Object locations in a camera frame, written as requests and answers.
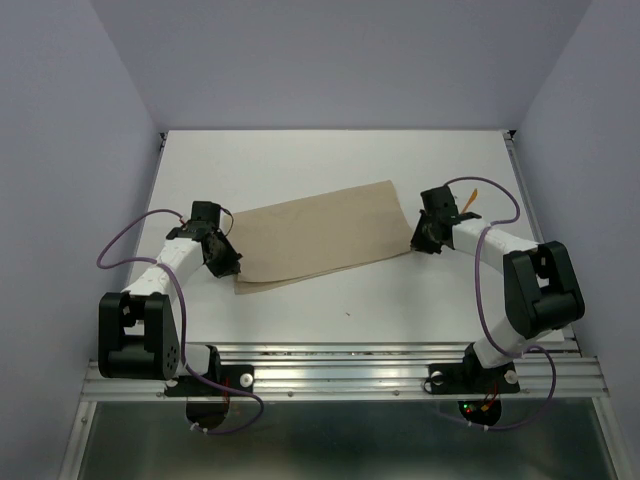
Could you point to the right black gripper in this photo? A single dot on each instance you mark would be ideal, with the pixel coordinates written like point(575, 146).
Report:
point(418, 242)

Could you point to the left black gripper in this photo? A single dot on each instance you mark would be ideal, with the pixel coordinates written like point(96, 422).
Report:
point(230, 265)

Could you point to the beige cloth napkin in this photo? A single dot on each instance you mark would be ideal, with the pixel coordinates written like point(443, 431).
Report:
point(292, 241)

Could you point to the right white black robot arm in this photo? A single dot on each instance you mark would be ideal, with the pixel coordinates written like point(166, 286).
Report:
point(541, 294)

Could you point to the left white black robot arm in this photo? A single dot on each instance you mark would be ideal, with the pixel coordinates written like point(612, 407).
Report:
point(137, 333)

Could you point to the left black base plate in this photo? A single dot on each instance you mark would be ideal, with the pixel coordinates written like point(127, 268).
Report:
point(236, 377)

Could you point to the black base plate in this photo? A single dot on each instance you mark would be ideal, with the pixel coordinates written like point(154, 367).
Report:
point(456, 379)
point(236, 377)

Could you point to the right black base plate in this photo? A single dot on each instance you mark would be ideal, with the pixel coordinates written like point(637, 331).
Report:
point(456, 379)

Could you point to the aluminium mounting rail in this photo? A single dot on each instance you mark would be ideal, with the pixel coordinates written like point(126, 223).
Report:
point(387, 371)

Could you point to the left aluminium frame post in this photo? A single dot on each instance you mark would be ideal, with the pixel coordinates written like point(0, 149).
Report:
point(78, 440)

